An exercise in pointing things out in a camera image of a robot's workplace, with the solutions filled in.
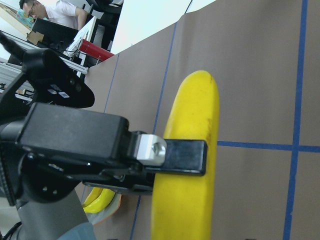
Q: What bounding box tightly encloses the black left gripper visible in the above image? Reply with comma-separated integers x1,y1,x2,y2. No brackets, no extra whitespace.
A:
0,102,209,206

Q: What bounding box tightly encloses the yellow banana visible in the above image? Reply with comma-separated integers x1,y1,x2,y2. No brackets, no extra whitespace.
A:
82,187,116,214
150,70,220,240

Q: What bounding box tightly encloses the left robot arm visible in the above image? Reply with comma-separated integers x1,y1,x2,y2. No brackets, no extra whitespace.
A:
0,103,208,240

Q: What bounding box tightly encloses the grey square plate orange rim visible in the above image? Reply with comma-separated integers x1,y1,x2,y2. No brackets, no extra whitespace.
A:
86,193,122,226

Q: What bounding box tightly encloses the red cylinder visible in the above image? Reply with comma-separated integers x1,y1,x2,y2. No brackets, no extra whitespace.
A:
78,39,114,62

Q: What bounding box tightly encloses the man in pink shirt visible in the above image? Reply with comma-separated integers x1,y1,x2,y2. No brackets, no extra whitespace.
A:
19,0,88,31

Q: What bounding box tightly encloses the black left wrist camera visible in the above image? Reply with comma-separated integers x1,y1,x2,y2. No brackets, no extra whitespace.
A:
0,32,95,109

